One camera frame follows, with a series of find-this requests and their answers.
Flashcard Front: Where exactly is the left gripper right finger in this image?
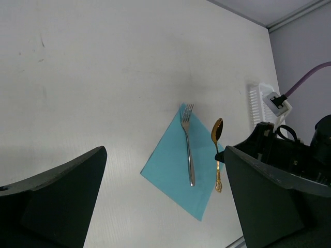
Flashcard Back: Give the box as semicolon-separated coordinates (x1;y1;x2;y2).
224;146;330;247

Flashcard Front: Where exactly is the blue paper napkin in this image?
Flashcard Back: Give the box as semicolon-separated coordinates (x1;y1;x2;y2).
141;104;223;221

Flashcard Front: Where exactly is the right white plastic tray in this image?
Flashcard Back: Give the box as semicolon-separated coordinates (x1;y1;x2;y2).
246;83;276;131

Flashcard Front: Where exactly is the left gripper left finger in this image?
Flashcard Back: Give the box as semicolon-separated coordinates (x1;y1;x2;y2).
1;146;107;247

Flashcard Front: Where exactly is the silver fork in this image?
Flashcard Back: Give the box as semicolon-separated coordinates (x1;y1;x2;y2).
180;103;195;187

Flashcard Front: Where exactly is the right aluminium frame post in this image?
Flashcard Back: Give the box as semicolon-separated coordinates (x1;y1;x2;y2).
266;0;330;33

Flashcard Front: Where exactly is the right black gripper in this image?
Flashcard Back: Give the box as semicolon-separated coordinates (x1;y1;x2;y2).
215;122;330;186

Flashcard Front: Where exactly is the gold spoon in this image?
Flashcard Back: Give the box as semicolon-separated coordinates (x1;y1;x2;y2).
211;118;223;193

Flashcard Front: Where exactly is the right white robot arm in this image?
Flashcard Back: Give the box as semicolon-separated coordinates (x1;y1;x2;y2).
234;115;330;189

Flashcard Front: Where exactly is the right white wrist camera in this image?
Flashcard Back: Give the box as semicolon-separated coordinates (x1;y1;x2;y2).
263;92;292;130

